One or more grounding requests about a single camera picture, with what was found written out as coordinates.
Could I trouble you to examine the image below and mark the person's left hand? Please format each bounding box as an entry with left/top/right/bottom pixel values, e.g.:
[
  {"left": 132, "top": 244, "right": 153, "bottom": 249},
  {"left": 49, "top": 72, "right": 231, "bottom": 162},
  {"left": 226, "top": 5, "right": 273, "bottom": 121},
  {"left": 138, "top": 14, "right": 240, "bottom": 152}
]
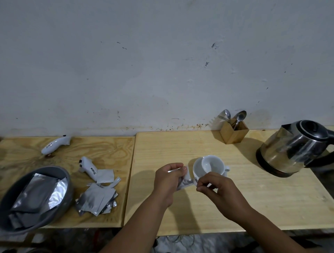
[{"left": 153, "top": 163, "right": 188, "bottom": 208}]

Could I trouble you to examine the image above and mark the person's right hand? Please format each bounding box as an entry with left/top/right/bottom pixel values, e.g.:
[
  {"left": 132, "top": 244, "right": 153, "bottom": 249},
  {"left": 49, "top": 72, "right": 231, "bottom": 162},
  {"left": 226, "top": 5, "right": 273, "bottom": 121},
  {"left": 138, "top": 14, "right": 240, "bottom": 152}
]
[{"left": 196, "top": 172, "right": 251, "bottom": 224}]

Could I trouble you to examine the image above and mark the silver foil sachet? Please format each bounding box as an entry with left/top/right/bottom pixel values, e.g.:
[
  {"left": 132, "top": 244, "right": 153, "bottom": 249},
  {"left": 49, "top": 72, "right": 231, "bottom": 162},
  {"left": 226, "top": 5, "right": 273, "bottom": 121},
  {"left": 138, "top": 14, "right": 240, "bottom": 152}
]
[{"left": 177, "top": 169, "right": 198, "bottom": 192}]

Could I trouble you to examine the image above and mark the person's left forearm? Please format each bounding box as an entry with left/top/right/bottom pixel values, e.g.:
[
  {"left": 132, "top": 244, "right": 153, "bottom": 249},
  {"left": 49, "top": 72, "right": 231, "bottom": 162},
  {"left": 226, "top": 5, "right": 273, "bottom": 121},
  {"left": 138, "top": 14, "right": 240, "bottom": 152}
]
[{"left": 99, "top": 194, "right": 178, "bottom": 253}]

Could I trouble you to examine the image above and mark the person's right forearm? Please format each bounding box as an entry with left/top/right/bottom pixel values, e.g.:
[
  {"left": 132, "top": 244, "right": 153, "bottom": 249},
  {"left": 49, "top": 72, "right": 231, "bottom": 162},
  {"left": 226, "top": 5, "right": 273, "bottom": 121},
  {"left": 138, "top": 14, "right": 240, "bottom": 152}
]
[{"left": 221, "top": 206, "right": 315, "bottom": 253}]

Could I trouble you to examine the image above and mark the white ceramic cup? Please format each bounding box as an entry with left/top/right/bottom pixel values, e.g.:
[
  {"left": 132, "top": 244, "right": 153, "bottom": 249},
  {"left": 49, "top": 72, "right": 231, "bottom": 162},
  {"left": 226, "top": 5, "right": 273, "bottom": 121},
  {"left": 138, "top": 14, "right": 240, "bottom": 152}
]
[{"left": 193, "top": 155, "right": 225, "bottom": 180}]

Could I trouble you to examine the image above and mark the white saucer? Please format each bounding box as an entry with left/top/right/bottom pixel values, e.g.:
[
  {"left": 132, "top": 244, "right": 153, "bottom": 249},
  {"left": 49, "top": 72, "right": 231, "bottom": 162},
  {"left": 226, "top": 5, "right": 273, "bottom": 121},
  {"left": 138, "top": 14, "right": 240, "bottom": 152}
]
[{"left": 188, "top": 164, "right": 232, "bottom": 183}]

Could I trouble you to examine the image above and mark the wooden cutlery holder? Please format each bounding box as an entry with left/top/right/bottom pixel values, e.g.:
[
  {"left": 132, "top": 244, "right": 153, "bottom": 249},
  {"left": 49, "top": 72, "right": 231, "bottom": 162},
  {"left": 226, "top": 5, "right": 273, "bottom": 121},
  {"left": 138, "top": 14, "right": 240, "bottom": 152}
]
[{"left": 220, "top": 120, "right": 249, "bottom": 144}]

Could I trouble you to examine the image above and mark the flat empty foil pouch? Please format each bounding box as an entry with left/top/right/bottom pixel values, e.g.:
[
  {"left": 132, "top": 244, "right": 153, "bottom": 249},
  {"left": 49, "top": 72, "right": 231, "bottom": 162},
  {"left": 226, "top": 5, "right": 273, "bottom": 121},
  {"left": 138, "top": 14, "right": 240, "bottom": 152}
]
[{"left": 96, "top": 169, "right": 115, "bottom": 183}]

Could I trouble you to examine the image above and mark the small metal spoon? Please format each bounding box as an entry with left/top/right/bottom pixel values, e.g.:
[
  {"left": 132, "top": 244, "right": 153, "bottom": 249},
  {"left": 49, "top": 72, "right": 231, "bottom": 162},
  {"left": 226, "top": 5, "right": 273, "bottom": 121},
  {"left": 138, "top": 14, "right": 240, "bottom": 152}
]
[{"left": 218, "top": 109, "right": 232, "bottom": 123}]

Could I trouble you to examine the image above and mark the large metal spoon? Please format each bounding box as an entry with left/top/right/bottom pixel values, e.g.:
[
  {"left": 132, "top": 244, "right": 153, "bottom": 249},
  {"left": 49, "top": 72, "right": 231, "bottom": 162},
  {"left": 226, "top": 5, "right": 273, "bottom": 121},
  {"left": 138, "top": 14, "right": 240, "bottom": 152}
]
[{"left": 233, "top": 111, "right": 247, "bottom": 130}]

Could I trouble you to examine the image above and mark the pile of opened foil sachets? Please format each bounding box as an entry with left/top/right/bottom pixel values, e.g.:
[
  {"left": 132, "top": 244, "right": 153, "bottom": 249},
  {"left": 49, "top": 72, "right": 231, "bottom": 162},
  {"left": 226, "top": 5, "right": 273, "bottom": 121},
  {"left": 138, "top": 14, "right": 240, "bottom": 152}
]
[{"left": 75, "top": 182, "right": 118, "bottom": 217}]

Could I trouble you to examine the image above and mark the white handheld controller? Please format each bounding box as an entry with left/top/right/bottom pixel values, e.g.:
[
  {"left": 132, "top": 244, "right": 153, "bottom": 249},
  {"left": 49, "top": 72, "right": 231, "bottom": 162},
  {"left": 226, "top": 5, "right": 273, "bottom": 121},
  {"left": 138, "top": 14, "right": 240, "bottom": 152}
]
[
  {"left": 78, "top": 156, "right": 99, "bottom": 181},
  {"left": 41, "top": 135, "right": 72, "bottom": 157}
]

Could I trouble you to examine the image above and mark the stainless steel electric kettle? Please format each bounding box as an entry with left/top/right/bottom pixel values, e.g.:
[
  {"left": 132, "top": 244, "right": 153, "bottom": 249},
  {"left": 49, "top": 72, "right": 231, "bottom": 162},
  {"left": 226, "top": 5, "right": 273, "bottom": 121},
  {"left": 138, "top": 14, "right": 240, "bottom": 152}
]
[{"left": 256, "top": 120, "right": 334, "bottom": 178}]

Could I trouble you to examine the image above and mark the grey round bowl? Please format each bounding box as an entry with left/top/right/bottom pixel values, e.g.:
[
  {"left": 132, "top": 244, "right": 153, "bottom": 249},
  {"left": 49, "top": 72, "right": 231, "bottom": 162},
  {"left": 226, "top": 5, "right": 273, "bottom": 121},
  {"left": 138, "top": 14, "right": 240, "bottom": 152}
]
[{"left": 0, "top": 165, "right": 74, "bottom": 233}]

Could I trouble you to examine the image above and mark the heap of foil packets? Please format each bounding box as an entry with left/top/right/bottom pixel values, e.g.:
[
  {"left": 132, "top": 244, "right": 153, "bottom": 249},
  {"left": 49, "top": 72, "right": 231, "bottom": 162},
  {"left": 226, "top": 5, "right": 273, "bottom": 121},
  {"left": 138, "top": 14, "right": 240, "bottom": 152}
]
[{"left": 9, "top": 173, "right": 68, "bottom": 229}]

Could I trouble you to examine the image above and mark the tangle of cables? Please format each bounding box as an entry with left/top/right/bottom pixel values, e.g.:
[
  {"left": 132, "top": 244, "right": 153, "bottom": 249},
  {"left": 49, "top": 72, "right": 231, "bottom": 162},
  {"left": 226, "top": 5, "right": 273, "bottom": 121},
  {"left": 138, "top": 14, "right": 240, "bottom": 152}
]
[{"left": 153, "top": 233, "right": 200, "bottom": 248}]

